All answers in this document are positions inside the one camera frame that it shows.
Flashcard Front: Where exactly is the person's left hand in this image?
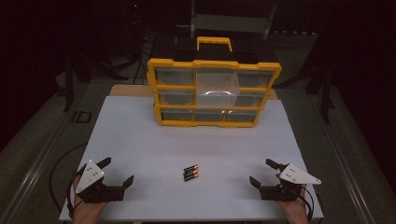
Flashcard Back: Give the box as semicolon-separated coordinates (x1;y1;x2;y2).
72;174;110;224

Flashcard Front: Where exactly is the person's right hand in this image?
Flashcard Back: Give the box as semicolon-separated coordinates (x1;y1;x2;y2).
275;191;310;224

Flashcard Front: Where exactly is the set of small clear drawers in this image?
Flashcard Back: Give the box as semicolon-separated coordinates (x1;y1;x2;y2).
154;68;276;123

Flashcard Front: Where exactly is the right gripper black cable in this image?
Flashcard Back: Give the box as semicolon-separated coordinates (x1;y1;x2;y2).
298;184;314;222

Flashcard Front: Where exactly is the black cable on floor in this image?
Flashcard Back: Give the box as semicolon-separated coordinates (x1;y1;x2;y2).
49;142;89;213

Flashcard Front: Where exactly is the black tripod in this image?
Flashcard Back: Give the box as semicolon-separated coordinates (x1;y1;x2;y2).
62;46;129;113

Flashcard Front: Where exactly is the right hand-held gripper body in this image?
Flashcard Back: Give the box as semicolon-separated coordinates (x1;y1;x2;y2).
260;162;322;202

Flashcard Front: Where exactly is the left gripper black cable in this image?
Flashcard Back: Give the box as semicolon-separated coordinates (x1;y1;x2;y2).
66;167;84;219

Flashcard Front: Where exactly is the yellow and black drawer cabinet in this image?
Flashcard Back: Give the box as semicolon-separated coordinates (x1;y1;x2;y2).
147;35;283;129

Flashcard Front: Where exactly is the large clear plastic drawer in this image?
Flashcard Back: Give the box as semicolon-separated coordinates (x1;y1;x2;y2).
195;67;241;108

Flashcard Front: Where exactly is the grey metal stand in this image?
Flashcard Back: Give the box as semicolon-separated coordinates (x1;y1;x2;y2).
176;0;278;41

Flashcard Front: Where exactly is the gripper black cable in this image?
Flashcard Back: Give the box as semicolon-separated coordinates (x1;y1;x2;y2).
66;167;84;219
298;184;314;222

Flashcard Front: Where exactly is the dark stand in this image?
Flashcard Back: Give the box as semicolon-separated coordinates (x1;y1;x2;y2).
306;62;336;125

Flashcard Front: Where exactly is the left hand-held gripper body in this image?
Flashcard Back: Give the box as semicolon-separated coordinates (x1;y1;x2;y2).
75;160;125;204

